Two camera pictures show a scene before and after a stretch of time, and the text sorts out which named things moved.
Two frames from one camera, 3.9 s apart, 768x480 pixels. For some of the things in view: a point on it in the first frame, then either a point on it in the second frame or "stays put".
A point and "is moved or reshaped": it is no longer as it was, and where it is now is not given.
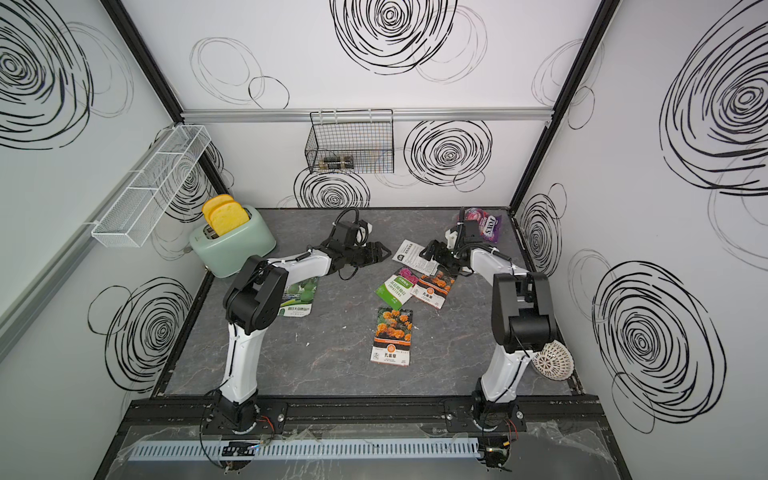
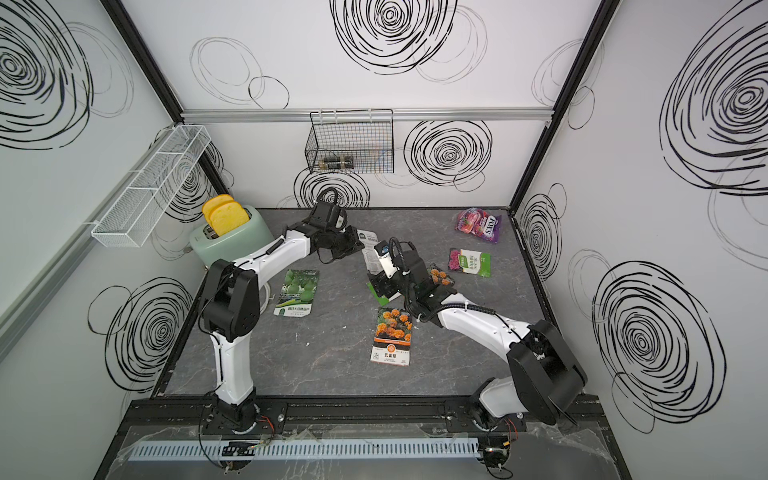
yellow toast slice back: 213,202 stays put
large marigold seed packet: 392,342 stays put
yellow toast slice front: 226,216 stays put
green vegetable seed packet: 297,300 stays put
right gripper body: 451,257 -> 393,284
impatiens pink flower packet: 396,291 is moved or reshaped
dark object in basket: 347,162 stays put
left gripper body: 351,256 -> 342,244
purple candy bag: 489,225 stays put
